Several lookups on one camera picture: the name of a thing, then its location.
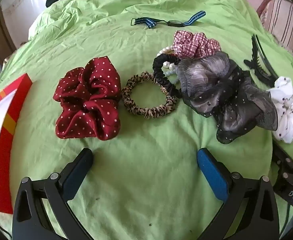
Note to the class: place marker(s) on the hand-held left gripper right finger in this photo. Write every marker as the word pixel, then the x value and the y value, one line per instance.
pixel 211 172

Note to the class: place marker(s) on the striped cushion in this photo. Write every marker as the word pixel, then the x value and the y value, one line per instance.
pixel 286 22

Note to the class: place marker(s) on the black hair claw clip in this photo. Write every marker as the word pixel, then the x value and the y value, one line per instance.
pixel 261 72

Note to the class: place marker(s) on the red polka dot scrunchie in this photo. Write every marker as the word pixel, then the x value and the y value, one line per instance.
pixel 86 97

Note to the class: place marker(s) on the white dotted scrunchie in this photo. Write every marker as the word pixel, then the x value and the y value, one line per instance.
pixel 286 115

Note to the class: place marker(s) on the red cardboard box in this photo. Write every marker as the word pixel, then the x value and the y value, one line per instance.
pixel 7 145

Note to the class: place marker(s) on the red plaid scrunchie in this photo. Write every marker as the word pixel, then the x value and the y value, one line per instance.
pixel 194 45

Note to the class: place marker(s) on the green bedsheet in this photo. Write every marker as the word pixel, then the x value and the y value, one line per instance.
pixel 146 155

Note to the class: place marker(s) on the leopard print scrunchie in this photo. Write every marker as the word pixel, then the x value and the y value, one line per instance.
pixel 146 112

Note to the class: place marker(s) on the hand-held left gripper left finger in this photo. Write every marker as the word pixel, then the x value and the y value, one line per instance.
pixel 72 180

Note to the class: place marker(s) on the black scrunchie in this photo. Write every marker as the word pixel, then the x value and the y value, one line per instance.
pixel 159 76

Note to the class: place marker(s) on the grey sheer scrunchie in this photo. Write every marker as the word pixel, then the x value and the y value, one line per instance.
pixel 211 80

